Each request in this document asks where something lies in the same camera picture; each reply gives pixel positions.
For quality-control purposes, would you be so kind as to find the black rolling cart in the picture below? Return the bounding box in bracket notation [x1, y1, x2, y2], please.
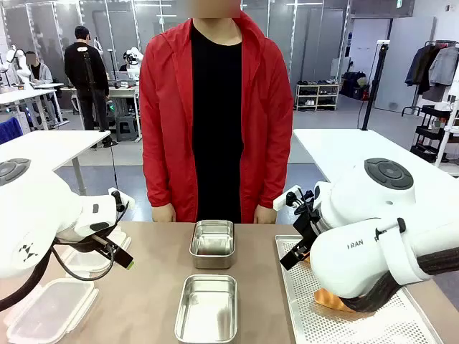
[410, 103, 453, 164]

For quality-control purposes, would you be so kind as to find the person's left forearm red sleeve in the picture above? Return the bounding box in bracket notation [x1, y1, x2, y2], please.
[258, 153, 290, 210]

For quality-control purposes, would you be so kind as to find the dark right arm cable sleeve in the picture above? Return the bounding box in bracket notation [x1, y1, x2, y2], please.
[342, 247, 459, 313]

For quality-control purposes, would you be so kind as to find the person in red jacket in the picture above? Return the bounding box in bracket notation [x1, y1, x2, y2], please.
[138, 6, 294, 224]

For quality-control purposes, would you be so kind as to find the deep steel rectangular container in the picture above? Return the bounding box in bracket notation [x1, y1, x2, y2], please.
[189, 219, 236, 270]

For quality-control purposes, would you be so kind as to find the shallow steel rectangular container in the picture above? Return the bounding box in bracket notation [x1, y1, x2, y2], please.
[174, 274, 238, 344]

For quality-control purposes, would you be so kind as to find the thin black tripod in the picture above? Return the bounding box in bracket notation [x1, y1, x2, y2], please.
[81, 49, 120, 148]

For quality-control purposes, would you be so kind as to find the white background desk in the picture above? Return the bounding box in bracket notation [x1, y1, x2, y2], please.
[0, 87, 70, 130]

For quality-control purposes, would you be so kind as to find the person's right forearm red sleeve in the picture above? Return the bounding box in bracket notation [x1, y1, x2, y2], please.
[143, 153, 174, 209]

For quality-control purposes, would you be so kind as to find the black bag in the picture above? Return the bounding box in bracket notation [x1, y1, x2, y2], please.
[341, 70, 369, 102]

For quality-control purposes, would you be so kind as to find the clothes rack with coats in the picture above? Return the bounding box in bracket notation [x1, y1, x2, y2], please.
[401, 40, 459, 118]

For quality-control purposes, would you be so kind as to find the person's left hand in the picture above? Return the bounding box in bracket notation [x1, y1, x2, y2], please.
[253, 204, 277, 225]

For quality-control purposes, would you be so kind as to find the man in black clothes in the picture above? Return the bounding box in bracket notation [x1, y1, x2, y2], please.
[64, 25, 110, 145]

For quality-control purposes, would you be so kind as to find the perforated metal baking tray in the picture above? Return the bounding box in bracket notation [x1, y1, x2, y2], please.
[275, 234, 445, 344]

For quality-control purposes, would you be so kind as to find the white shoe rack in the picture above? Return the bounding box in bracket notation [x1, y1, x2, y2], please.
[295, 80, 341, 112]

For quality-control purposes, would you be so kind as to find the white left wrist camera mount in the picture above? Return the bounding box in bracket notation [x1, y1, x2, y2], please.
[108, 186, 136, 211]

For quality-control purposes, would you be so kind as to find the seated person grey hoodie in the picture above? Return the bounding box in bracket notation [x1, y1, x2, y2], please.
[24, 51, 55, 86]

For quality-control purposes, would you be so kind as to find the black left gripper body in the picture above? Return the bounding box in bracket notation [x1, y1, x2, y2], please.
[57, 231, 115, 254]

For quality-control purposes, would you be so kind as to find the grey plastic stool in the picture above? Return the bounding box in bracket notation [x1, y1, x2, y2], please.
[115, 115, 141, 143]

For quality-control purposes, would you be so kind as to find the black camera pole stand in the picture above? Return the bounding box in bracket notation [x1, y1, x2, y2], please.
[360, 39, 391, 132]

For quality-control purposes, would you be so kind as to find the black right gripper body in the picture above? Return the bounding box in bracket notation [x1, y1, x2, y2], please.
[293, 206, 324, 248]

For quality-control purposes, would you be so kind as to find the large white side table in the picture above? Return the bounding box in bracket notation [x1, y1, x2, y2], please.
[292, 128, 459, 223]

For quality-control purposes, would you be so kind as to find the clear plastic airtight container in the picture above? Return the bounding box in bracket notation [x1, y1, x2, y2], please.
[1, 277, 100, 344]
[53, 229, 132, 279]

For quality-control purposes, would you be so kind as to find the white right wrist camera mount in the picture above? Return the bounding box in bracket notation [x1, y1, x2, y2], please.
[273, 185, 316, 213]

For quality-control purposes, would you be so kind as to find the person's right hand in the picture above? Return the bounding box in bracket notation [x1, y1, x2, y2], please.
[151, 204, 177, 223]

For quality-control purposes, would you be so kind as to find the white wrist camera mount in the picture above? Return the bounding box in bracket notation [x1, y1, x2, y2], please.
[108, 186, 136, 211]
[273, 185, 316, 213]

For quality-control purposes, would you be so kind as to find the blue chair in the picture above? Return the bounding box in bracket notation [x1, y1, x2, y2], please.
[0, 116, 24, 146]

